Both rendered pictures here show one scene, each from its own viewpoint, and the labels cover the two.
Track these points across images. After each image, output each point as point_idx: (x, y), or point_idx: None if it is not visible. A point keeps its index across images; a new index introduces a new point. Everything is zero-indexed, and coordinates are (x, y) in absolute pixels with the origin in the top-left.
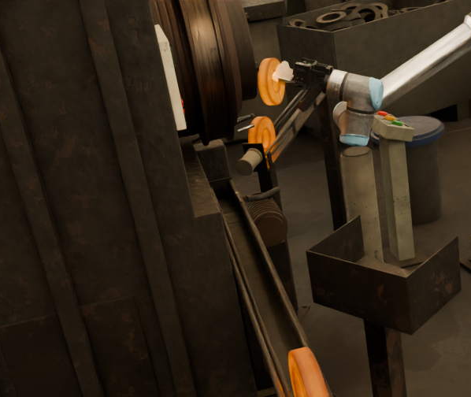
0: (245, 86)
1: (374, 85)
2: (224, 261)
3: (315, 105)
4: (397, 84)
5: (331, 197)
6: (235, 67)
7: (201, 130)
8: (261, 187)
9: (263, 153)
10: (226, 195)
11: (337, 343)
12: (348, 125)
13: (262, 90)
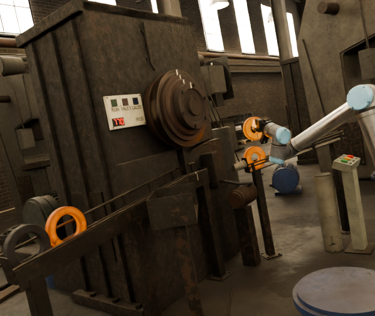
0: (180, 121)
1: (278, 130)
2: (125, 185)
3: (313, 148)
4: (308, 133)
5: (338, 205)
6: (170, 112)
7: None
8: (253, 181)
9: (246, 163)
10: None
11: (268, 273)
12: (269, 151)
13: (244, 131)
